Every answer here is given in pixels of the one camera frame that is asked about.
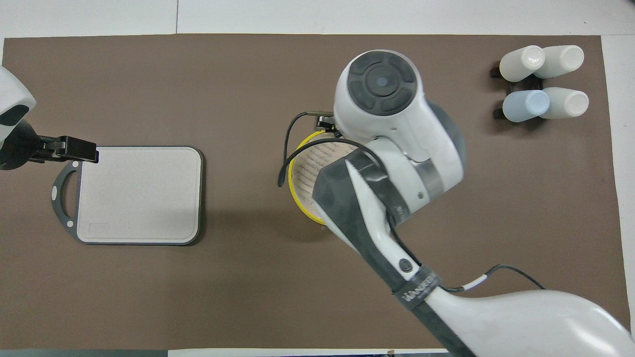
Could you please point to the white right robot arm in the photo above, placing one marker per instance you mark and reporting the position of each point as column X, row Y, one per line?
column 397, row 124

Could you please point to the white grey-rimmed cutting board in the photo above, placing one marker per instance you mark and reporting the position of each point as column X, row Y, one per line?
column 144, row 198

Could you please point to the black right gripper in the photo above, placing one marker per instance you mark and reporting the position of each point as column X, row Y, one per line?
column 326, row 124

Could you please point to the black cup rack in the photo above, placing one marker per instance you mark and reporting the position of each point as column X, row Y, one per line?
column 497, row 113

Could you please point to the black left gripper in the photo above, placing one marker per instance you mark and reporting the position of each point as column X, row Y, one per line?
column 22, row 148

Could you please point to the brown table mat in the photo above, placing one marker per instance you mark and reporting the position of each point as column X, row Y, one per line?
column 198, row 297

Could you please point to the light blue plastic cup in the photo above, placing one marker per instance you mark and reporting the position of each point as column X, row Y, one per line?
column 526, row 105

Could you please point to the white plastic cup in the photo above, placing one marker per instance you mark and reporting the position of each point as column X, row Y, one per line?
column 521, row 63
column 570, row 102
column 565, row 60

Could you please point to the yellow rimmed bamboo steamer basket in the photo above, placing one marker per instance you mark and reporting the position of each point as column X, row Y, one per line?
column 307, row 171

